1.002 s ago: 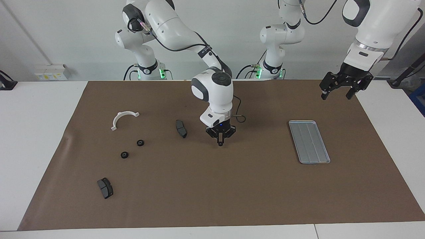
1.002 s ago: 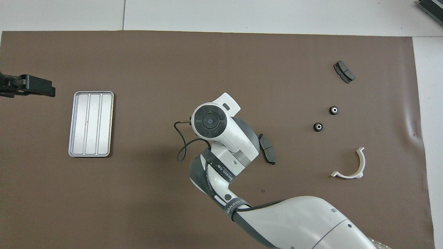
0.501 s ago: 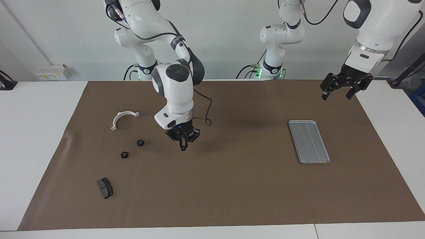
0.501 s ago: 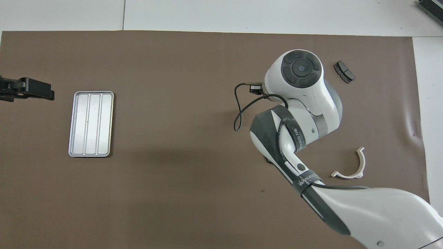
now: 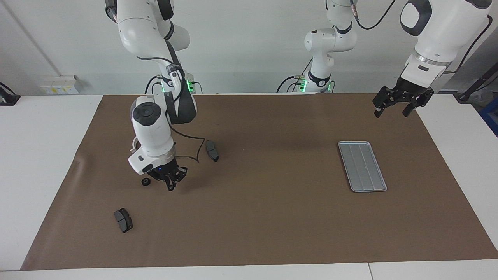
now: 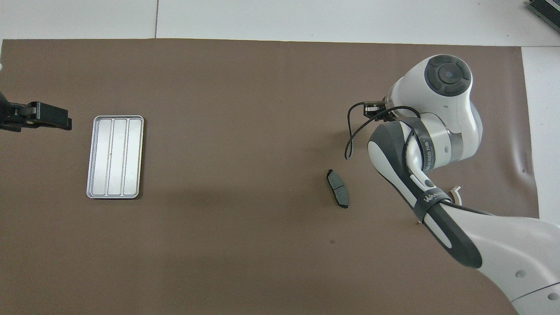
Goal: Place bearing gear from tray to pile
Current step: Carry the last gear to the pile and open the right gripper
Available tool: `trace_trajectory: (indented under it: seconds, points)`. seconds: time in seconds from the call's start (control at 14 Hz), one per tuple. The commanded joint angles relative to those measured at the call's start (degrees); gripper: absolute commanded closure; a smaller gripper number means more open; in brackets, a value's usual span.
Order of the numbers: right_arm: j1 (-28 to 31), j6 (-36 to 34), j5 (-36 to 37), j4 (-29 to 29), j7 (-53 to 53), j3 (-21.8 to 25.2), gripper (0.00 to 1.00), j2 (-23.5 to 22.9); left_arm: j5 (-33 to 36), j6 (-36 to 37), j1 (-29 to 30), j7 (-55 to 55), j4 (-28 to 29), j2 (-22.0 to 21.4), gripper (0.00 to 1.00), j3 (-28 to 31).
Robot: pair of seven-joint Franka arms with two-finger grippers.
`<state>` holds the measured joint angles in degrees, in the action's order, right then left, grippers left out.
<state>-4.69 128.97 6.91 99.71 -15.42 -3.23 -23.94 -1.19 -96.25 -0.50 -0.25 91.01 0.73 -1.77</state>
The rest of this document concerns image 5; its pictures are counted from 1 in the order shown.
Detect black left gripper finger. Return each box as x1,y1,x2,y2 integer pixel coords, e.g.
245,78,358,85
402,91,435,118
372,87,398,118

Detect silver metal tray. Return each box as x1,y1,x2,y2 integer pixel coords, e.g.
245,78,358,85
338,141,388,193

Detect dark grey brake pad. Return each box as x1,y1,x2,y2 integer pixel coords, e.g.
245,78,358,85
205,140,220,163
113,208,133,234

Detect black stand rod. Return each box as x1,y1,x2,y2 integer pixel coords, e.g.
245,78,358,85
457,64,498,103

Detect blue crate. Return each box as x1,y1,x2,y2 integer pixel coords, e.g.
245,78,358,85
479,97,498,137

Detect brown table mat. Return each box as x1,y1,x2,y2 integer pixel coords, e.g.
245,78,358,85
20,93,498,271

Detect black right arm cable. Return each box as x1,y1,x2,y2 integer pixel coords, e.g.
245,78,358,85
170,126,206,164

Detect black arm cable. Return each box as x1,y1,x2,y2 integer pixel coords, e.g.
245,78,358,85
350,0,494,74
170,126,206,164

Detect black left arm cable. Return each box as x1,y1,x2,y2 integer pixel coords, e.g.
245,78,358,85
350,0,494,74

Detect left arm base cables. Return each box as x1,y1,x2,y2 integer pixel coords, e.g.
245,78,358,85
276,58,314,93

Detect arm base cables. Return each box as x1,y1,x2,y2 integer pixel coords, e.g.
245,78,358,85
276,58,314,93
145,73,203,95

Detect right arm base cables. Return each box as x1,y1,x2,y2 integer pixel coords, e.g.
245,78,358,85
145,73,203,95

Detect black clamp mount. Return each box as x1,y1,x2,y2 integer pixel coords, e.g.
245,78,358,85
0,82,21,106

